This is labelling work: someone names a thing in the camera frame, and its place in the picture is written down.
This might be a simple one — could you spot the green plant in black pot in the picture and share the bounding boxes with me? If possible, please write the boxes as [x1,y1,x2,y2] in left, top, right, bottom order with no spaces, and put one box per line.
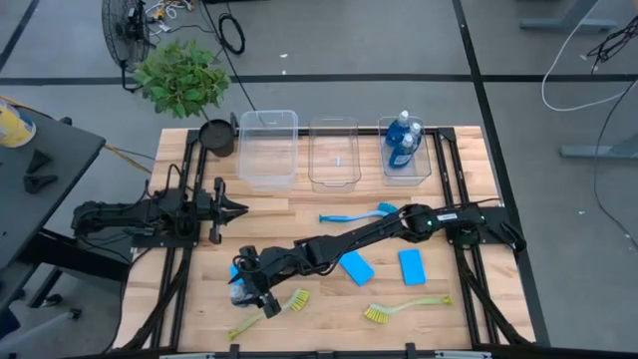
[132,38,237,159]

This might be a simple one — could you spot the black aluminium frame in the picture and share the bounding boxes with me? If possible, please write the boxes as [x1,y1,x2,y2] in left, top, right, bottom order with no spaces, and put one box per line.
[112,126,552,359]

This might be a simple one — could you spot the yellow and white container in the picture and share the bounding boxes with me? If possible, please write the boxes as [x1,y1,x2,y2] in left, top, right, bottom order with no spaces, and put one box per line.
[0,98,38,149]

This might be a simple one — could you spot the black wedge part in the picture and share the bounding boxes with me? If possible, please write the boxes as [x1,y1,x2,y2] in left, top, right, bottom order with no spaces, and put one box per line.
[25,148,54,175]
[22,173,59,195]

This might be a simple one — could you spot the yellow-green dish brush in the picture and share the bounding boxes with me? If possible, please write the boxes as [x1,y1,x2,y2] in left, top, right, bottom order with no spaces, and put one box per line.
[363,295,455,326]
[227,288,312,342]

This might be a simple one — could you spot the grey chair base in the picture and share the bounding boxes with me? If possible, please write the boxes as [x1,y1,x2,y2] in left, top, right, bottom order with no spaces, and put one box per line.
[0,293,84,359]

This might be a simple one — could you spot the coiled black cable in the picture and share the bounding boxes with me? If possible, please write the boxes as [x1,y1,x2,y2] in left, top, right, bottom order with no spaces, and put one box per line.
[217,12,247,56]

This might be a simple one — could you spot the yellow floor cable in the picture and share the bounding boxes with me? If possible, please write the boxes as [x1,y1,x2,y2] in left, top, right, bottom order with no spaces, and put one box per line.
[0,94,154,176]

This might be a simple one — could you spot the white power strip cables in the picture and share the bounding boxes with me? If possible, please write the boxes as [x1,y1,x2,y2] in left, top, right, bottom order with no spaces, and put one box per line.
[147,0,200,34]

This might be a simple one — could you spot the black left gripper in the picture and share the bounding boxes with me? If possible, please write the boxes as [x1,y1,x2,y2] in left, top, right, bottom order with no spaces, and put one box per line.
[192,177,249,245]

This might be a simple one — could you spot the black cable bundle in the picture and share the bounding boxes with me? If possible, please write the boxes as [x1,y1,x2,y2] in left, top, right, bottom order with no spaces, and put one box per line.
[586,14,638,64]

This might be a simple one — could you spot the grey side table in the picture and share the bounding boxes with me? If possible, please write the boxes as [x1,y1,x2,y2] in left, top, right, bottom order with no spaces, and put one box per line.
[0,102,108,313]

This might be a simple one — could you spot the blue white toothbrush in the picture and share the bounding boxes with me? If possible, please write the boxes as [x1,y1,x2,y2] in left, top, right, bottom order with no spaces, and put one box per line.
[318,200,401,224]

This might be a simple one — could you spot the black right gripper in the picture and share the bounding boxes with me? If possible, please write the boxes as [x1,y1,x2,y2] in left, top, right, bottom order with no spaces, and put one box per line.
[227,244,283,320]

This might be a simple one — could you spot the large clear plastic bin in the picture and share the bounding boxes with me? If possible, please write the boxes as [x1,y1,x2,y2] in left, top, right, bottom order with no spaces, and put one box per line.
[236,109,300,192]

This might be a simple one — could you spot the grey desk leg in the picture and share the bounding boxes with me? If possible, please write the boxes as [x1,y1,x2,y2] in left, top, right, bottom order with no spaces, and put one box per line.
[559,130,638,161]
[517,0,619,34]

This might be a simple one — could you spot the black floor fan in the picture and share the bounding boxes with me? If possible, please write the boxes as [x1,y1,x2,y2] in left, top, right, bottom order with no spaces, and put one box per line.
[101,0,154,94]

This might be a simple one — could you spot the white floor cable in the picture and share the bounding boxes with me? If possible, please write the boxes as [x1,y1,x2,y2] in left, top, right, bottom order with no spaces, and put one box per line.
[540,0,638,114]

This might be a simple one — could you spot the thin black floor cable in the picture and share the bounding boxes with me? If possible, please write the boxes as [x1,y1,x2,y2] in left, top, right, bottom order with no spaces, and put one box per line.
[592,79,638,250]

